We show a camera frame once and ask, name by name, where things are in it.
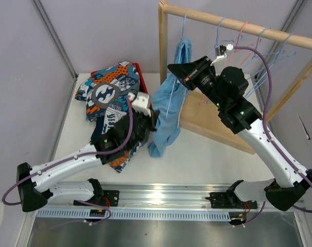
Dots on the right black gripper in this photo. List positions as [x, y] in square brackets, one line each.
[189, 73]

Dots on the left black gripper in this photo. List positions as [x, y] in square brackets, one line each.
[152, 120]

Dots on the light blue shorts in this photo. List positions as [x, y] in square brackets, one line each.
[168, 100]

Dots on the colourful patterned shorts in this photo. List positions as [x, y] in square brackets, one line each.
[108, 100]

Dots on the pink hanger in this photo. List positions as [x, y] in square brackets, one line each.
[202, 102]

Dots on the light blue wire hanger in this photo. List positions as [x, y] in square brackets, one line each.
[278, 57]

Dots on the navy blue shorts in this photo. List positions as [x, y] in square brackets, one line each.
[98, 129]

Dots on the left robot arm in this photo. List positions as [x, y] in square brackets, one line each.
[41, 184]

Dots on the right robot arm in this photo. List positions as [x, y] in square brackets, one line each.
[291, 179]

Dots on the red plastic bin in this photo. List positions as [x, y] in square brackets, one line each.
[126, 73]

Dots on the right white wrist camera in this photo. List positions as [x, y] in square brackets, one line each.
[221, 55]

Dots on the aluminium mounting rail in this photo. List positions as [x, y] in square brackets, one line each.
[145, 196]

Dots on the right aluminium corner post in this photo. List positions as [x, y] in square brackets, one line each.
[276, 48]

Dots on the aluminium corner post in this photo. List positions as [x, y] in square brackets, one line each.
[46, 21]
[276, 48]

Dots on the perforated cable duct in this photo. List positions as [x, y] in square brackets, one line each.
[135, 214]

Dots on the left aluminium corner post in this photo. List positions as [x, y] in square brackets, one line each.
[46, 21]

